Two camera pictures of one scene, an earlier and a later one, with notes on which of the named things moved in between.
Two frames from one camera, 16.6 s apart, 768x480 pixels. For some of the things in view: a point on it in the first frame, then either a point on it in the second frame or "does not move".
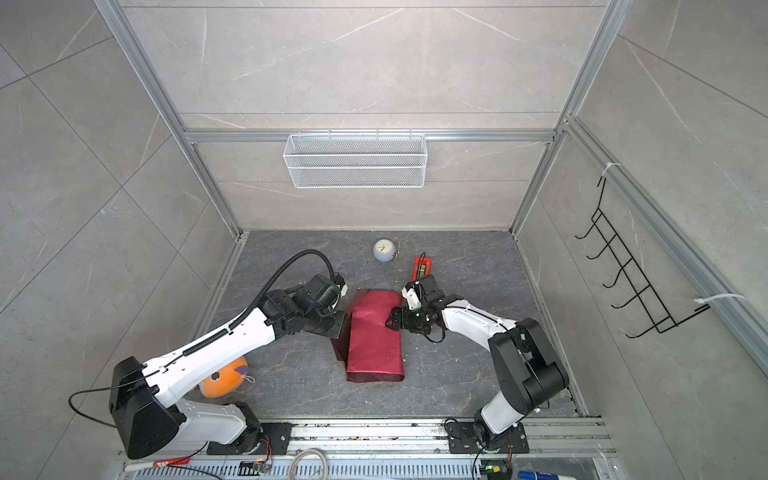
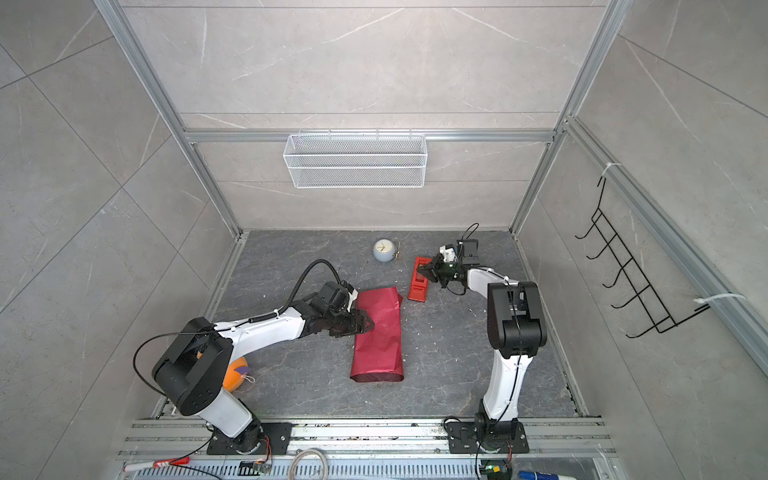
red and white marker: x=152 y=465 does not move
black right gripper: x=406 y=325 → x=434 y=270
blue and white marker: x=539 y=475 does not move
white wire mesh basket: x=355 y=160 does not move
